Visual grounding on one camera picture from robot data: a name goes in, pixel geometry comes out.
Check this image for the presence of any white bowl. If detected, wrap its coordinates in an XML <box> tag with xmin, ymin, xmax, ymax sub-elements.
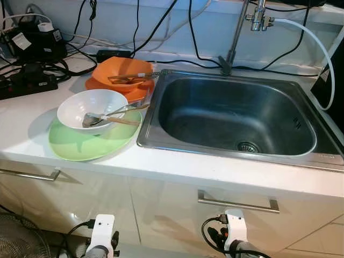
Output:
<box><xmin>56</xmin><ymin>89</ymin><xmax>130</xmax><ymax>134</ymax></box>

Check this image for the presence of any grey floor fan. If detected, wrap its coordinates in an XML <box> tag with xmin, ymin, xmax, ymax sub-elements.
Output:
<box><xmin>0</xmin><ymin>213</ymin><xmax>52</xmax><ymax>258</ymax></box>

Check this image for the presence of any sink drain strainer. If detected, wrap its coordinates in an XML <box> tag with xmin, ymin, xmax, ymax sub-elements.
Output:
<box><xmin>236</xmin><ymin>141</ymin><xmax>261</xmax><ymax>154</ymax></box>

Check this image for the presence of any light green plate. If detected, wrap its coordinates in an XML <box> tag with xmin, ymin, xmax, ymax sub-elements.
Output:
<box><xmin>48</xmin><ymin>109</ymin><xmax>144</xmax><ymax>162</ymax></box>

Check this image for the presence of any stainless steel sink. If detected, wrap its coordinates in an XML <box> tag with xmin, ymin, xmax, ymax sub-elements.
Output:
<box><xmin>137</xmin><ymin>68</ymin><xmax>344</xmax><ymax>173</ymax></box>

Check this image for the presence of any orange plate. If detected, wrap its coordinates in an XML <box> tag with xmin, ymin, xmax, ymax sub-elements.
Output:
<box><xmin>84</xmin><ymin>75</ymin><xmax>155</xmax><ymax>105</ymax></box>

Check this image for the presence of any orange bowl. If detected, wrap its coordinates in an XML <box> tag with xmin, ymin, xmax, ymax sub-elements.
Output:
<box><xmin>92</xmin><ymin>56</ymin><xmax>157</xmax><ymax>94</ymax></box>

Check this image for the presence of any black power strip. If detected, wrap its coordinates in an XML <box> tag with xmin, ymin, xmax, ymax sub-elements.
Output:
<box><xmin>0</xmin><ymin>71</ymin><xmax>59</xmax><ymax>101</ymax></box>

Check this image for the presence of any black adapter brick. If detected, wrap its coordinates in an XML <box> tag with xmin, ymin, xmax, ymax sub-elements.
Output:
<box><xmin>96</xmin><ymin>49</ymin><xmax>134</xmax><ymax>61</ymax></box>

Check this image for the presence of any black appliance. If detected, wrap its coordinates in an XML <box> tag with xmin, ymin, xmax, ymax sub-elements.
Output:
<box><xmin>311</xmin><ymin>32</ymin><xmax>344</xmax><ymax>133</ymax></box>

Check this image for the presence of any black power supply box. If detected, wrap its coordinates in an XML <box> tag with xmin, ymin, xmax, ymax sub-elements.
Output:
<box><xmin>10</xmin><ymin>20</ymin><xmax>69</xmax><ymax>64</ymax></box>

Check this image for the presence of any chrome sink faucet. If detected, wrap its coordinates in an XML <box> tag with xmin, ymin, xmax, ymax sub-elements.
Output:
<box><xmin>218</xmin><ymin>0</ymin><xmax>276</xmax><ymax>76</ymax></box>

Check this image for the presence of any white plug adapter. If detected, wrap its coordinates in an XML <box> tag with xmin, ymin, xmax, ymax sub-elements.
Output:
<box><xmin>36</xmin><ymin>21</ymin><xmax>53</xmax><ymax>32</ymax></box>

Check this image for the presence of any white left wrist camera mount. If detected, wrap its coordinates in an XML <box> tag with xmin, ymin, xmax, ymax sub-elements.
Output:
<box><xmin>86</xmin><ymin>214</ymin><xmax>117</xmax><ymax>253</ymax></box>

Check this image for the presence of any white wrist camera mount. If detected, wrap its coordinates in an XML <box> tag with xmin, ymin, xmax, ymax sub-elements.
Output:
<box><xmin>223</xmin><ymin>209</ymin><xmax>248</xmax><ymax>252</ymax></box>
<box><xmin>86</xmin><ymin>214</ymin><xmax>117</xmax><ymax>253</ymax></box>

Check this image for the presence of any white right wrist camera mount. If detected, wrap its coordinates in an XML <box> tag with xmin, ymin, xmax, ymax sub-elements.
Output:
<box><xmin>223</xmin><ymin>209</ymin><xmax>248</xmax><ymax>252</ymax></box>

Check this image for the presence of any silver cabinet handle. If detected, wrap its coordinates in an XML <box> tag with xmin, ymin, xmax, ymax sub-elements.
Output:
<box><xmin>197</xmin><ymin>189</ymin><xmax>281</xmax><ymax>214</ymax></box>

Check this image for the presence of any silver drawer handle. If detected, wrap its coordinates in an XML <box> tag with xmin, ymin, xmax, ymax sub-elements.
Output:
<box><xmin>0</xmin><ymin>168</ymin><xmax>61</xmax><ymax>182</ymax></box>

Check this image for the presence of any black wall cable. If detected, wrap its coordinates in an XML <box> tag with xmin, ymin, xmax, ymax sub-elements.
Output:
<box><xmin>133</xmin><ymin>0</ymin><xmax>180</xmax><ymax>53</ymax></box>
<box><xmin>261</xmin><ymin>0</ymin><xmax>312</xmax><ymax>71</ymax></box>
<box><xmin>187</xmin><ymin>0</ymin><xmax>224</xmax><ymax>69</ymax></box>

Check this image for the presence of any white water hose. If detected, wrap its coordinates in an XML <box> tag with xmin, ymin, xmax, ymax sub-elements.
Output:
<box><xmin>271</xmin><ymin>18</ymin><xmax>337</xmax><ymax>112</ymax></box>

